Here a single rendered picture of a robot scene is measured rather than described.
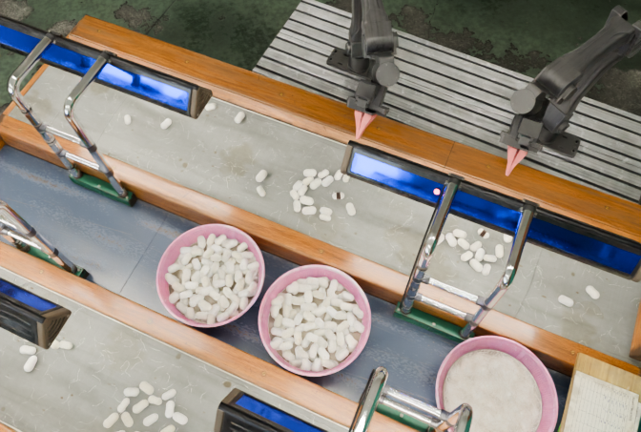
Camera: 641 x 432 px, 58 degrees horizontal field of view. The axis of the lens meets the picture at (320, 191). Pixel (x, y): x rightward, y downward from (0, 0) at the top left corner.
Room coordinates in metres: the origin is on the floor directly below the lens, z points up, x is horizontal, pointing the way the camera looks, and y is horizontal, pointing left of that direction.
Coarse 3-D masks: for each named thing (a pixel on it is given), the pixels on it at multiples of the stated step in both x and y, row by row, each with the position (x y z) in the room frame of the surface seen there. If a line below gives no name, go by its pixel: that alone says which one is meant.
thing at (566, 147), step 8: (512, 120) 0.98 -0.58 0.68; (544, 128) 0.90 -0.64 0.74; (544, 136) 0.90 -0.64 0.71; (552, 136) 0.89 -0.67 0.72; (560, 136) 0.91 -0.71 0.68; (568, 136) 0.91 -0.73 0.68; (544, 144) 0.89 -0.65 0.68; (552, 144) 0.89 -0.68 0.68; (560, 144) 0.89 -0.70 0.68; (568, 144) 0.89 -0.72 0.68; (576, 144) 0.89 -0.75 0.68; (560, 152) 0.86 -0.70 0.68; (568, 152) 0.86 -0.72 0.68; (576, 152) 0.86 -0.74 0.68
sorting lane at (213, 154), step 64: (64, 128) 0.97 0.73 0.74; (128, 128) 0.96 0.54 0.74; (192, 128) 0.95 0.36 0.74; (256, 128) 0.94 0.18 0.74; (256, 192) 0.74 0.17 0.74; (320, 192) 0.73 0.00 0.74; (384, 192) 0.72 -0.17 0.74; (384, 256) 0.54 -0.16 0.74; (448, 256) 0.53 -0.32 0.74; (576, 320) 0.36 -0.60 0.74
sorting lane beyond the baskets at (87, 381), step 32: (32, 288) 0.49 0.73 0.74; (96, 320) 0.40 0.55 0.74; (0, 352) 0.33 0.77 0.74; (64, 352) 0.33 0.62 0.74; (96, 352) 0.33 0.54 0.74; (128, 352) 0.32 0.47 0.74; (160, 352) 0.32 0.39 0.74; (0, 384) 0.26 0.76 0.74; (32, 384) 0.26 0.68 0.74; (64, 384) 0.25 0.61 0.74; (96, 384) 0.25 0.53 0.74; (128, 384) 0.25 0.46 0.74; (160, 384) 0.25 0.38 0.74; (192, 384) 0.24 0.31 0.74; (224, 384) 0.24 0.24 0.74; (0, 416) 0.19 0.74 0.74; (32, 416) 0.19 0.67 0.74; (64, 416) 0.19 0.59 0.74; (96, 416) 0.18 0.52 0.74; (160, 416) 0.18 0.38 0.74; (192, 416) 0.18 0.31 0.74; (320, 416) 0.16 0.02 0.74
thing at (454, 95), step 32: (288, 32) 1.37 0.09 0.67; (320, 32) 1.36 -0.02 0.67; (256, 64) 1.24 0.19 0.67; (288, 64) 1.23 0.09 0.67; (320, 64) 1.23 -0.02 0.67; (416, 64) 1.21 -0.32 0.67; (448, 64) 1.21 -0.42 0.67; (480, 64) 1.20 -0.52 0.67; (384, 96) 1.09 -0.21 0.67; (416, 96) 1.09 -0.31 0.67; (448, 96) 1.08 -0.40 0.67; (480, 96) 1.08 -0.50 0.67; (448, 128) 0.97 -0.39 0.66; (480, 128) 0.97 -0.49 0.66; (576, 128) 0.95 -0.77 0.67; (608, 128) 0.94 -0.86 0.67; (640, 128) 0.94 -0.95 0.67; (544, 160) 0.84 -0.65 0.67; (576, 160) 0.84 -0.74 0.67; (608, 160) 0.83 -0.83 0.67; (640, 160) 0.83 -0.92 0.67; (608, 192) 0.73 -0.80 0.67; (640, 192) 0.73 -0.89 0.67
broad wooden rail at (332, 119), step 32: (96, 32) 1.31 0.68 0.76; (128, 32) 1.30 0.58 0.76; (160, 64) 1.17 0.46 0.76; (192, 64) 1.17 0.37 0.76; (224, 64) 1.16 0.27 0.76; (224, 96) 1.05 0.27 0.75; (256, 96) 1.04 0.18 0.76; (288, 96) 1.03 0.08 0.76; (320, 96) 1.03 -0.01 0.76; (320, 128) 0.93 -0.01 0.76; (352, 128) 0.92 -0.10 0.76; (384, 128) 0.91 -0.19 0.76; (416, 128) 0.91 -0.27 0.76; (416, 160) 0.81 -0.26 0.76; (448, 160) 0.80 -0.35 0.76; (480, 160) 0.79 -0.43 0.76; (512, 192) 0.70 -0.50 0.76; (544, 192) 0.69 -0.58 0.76; (576, 192) 0.69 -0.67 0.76; (608, 224) 0.59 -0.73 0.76; (640, 224) 0.59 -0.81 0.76
